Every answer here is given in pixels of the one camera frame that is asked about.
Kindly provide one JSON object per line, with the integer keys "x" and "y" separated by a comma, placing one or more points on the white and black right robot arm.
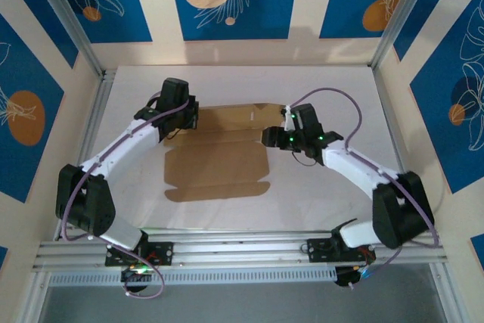
{"x": 359, "y": 168}

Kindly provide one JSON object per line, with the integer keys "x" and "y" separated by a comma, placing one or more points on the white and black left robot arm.
{"x": 125, "y": 145}

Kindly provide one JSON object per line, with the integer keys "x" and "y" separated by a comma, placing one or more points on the thin aluminium rail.
{"x": 242, "y": 65}

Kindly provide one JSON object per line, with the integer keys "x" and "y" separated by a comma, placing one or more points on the brown cardboard box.
{"x": 215, "y": 160}

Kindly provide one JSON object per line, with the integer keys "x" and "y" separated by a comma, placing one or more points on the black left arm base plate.
{"x": 166, "y": 253}

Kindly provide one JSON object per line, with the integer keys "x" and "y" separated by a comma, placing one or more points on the aluminium side rail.
{"x": 94, "y": 111}

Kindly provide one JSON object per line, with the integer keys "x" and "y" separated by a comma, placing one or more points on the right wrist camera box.
{"x": 289, "y": 120}

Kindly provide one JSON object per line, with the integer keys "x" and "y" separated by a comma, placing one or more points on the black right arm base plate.
{"x": 317, "y": 251}

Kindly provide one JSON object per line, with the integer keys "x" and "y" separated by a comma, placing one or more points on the aluminium mounting rail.
{"x": 242, "y": 251}

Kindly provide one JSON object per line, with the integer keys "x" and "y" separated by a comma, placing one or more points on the aluminium frame post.
{"x": 408, "y": 9}
{"x": 69, "y": 13}

